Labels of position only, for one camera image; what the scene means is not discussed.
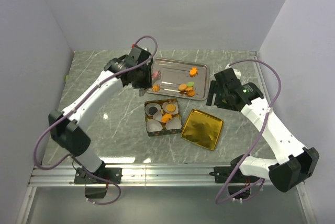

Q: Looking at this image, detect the gold tin lid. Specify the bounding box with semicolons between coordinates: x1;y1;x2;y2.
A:
181;109;224;151

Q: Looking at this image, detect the orange pineapple cookie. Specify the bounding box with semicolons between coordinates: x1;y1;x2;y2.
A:
189;67;198;77
161;114;172;123

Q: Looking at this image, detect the aluminium mounting rail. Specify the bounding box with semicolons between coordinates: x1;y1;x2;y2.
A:
28;163;229;187

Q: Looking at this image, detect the orange pineapple cookie top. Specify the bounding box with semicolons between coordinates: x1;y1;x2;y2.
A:
189;67;198;77

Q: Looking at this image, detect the orange flower swirl cookie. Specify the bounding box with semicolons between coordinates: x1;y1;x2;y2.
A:
152;85;160;92

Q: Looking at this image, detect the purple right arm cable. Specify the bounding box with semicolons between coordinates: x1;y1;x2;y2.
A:
215;60;282;205

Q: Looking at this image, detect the white paper cup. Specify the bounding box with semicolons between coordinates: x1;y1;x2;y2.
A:
152;110;163;122
146;119;163;132
162;101;178;115
145;103;161;117
165;117;182;130

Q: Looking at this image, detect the silver metal tray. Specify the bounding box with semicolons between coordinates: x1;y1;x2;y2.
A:
147;58;210;101

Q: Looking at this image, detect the green sandwich cookie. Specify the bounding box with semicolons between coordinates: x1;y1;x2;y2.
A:
186;82;194;87

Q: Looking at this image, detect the black sandwich cookie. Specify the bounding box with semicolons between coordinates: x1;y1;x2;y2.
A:
148;106;158;116

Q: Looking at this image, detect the white paper cup front left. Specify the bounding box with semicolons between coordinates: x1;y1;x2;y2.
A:
146;119;163;132

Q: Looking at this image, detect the tan round sandwich cookie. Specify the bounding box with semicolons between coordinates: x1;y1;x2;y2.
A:
178;84;187;92

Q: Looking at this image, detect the white paper cup back right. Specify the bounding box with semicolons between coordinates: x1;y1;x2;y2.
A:
162;101;178;115

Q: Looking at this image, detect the green christmas cookie tin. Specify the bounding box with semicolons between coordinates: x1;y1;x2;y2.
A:
144;99;183;137

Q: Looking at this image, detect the white paper cup front right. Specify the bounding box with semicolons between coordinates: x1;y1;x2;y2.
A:
165;117;182;130

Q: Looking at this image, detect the white paper cup back left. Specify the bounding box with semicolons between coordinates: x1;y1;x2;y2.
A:
145;103;161;117

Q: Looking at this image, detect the orange chocolate chip cookie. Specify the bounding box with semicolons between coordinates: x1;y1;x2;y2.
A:
186;90;195;97

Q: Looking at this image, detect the orange cookie in tin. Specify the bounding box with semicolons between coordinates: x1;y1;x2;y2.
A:
165;103;176;113

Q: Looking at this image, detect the pink sandwich cookie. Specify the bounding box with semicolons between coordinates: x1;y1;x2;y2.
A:
152;71;161;79

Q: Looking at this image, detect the white paper cup middle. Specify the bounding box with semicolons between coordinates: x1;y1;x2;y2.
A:
152;110;163;122

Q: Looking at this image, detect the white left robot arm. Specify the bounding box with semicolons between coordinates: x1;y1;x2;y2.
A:
48;45;152;183

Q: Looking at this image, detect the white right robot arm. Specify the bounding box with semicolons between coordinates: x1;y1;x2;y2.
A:
206;68;319;193

